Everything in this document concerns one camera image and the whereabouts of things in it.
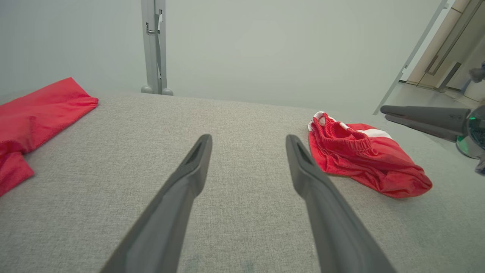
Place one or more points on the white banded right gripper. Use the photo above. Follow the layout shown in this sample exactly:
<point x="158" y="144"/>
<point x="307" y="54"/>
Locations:
<point x="475" y="132"/>

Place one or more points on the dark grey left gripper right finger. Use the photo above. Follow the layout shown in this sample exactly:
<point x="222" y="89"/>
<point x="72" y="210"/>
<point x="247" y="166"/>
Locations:
<point x="329" y="220"/>

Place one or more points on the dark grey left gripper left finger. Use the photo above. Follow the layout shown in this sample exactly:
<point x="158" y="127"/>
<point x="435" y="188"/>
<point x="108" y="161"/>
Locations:
<point x="166" y="216"/>

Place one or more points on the red shorts with white stripes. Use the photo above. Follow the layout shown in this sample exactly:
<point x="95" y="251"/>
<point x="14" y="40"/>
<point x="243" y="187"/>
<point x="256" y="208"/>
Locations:
<point x="371" y="159"/>

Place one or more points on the red jersey shirt white trim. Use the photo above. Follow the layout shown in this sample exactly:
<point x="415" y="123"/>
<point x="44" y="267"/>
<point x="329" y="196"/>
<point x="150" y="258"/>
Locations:
<point x="38" y="117"/>

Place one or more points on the grey metal corner post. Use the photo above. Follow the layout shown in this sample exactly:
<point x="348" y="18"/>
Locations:
<point x="416" y="53"/>

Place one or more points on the grey metal partition post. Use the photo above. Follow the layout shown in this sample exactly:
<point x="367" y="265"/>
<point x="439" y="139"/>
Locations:
<point x="153" y="45"/>

